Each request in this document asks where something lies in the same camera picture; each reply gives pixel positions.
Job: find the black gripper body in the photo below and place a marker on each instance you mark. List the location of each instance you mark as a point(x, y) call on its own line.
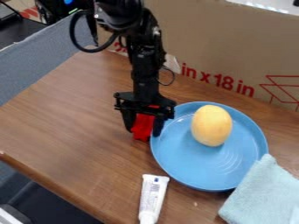
point(145, 99)

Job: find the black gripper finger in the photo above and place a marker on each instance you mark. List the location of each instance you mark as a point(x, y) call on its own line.
point(129, 118)
point(158, 126)

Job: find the red rectangular block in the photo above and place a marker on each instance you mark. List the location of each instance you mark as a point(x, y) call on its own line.
point(142, 127)

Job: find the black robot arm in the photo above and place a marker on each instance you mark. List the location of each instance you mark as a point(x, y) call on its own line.
point(130, 20)

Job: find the yellow lemon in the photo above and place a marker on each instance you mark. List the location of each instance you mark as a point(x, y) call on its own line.
point(212, 125)

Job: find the blue plate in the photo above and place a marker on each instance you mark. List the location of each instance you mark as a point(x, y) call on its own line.
point(209, 168)

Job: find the white tube of cream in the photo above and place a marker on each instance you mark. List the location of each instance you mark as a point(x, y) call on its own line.
point(153, 198)

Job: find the light blue towel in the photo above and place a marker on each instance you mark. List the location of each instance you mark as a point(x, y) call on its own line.
point(266, 198)

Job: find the cardboard box wall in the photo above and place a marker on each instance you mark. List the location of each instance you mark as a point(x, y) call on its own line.
point(240, 44)

